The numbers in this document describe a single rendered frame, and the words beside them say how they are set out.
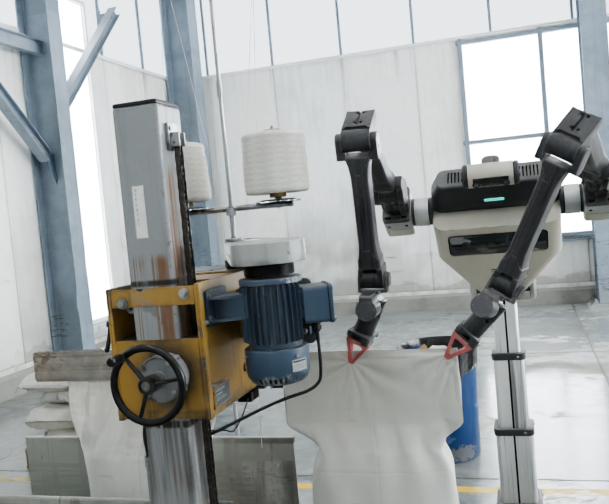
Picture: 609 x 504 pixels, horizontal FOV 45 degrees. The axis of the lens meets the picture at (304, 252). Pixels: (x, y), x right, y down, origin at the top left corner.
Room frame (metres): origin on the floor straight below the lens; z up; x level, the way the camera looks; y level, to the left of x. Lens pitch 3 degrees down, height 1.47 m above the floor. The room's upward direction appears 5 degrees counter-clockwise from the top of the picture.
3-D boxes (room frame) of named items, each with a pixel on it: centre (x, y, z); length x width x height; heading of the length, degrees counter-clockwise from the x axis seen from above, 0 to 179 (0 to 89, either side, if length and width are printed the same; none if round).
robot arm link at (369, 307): (1.94, -0.17, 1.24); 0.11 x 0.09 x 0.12; 161
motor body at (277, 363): (1.72, 0.09, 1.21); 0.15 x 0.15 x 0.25
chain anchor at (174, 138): (1.70, 0.27, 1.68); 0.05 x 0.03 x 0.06; 163
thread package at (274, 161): (1.86, 0.05, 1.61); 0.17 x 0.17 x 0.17
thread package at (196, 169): (1.94, 0.30, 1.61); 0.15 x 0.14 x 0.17; 73
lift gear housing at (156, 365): (1.63, 0.34, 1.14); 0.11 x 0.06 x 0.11; 73
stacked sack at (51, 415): (4.87, 1.62, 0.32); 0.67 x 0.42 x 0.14; 167
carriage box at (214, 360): (1.82, 0.31, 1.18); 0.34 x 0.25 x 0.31; 163
